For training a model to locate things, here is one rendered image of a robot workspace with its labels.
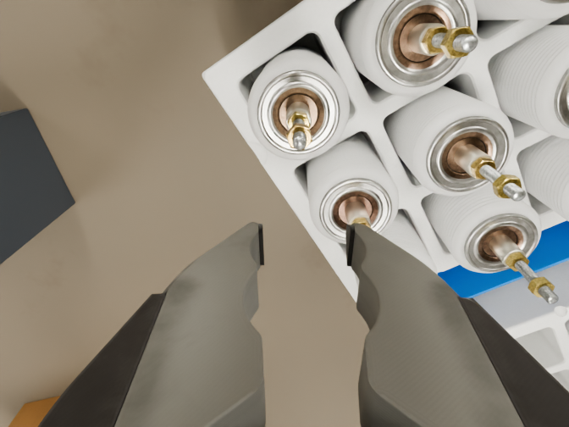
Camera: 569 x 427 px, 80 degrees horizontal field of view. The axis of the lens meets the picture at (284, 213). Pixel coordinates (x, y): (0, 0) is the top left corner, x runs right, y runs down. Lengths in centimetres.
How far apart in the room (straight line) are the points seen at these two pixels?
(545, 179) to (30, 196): 72
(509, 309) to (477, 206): 30
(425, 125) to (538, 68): 11
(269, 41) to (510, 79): 25
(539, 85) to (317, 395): 87
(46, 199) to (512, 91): 68
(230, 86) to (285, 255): 40
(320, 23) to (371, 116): 11
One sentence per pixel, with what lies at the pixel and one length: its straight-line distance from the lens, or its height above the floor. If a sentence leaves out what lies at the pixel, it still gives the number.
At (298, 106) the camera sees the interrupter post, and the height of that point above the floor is 27.
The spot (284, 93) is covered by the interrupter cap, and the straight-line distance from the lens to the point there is 32.
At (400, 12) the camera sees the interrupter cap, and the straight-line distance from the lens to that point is 33.
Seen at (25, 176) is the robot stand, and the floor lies 8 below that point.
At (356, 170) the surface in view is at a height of 25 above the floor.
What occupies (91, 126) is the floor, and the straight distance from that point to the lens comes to 68.
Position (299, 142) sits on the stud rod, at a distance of 24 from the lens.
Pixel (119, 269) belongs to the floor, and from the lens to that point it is 82.
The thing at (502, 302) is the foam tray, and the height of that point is 13.
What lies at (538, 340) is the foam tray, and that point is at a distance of 81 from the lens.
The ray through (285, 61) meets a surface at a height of 25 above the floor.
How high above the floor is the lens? 57
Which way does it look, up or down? 61 degrees down
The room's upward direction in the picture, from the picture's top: 177 degrees counter-clockwise
